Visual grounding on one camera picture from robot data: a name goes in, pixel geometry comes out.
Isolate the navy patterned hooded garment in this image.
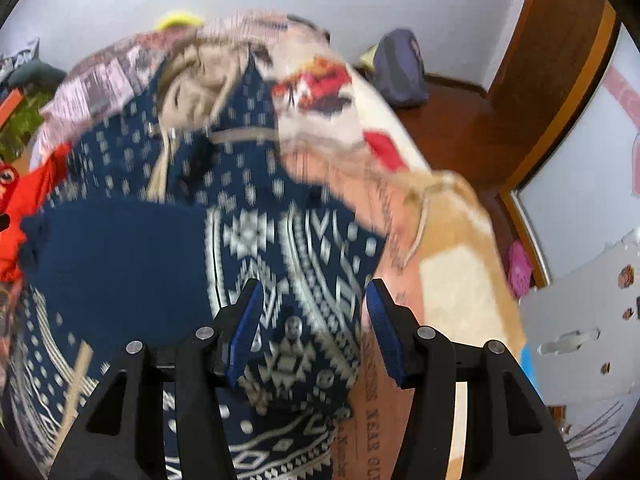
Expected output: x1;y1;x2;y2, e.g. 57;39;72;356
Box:
2;44;385;479

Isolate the printed patchwork bed sheet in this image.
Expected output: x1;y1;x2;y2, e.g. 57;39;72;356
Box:
37;13;525;479

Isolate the pink small item on floor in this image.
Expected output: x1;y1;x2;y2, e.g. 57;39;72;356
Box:
506;240;533;298

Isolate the white hard suitcase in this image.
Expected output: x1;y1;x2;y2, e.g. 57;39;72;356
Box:
520;231;639;479

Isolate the white sliding wardrobe door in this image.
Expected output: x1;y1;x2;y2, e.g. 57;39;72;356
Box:
499;4;639;287

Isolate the red folded garment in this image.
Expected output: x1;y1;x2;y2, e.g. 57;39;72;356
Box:
0;143;70;283

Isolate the red plush toy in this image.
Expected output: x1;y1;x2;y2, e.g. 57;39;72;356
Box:
0;162;20;202

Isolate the purple grey backpack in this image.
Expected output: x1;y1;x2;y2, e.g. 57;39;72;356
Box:
371;28;428;107

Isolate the yellow curved bed headboard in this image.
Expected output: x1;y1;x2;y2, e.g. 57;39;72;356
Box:
154;10;205;32

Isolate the orange box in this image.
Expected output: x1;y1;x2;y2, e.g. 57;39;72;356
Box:
0;88;24;128

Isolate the grey green pillow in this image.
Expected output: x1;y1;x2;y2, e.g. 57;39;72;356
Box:
6;60;67;89

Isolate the brown wooden door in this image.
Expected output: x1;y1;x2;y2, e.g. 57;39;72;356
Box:
490;0;605;130

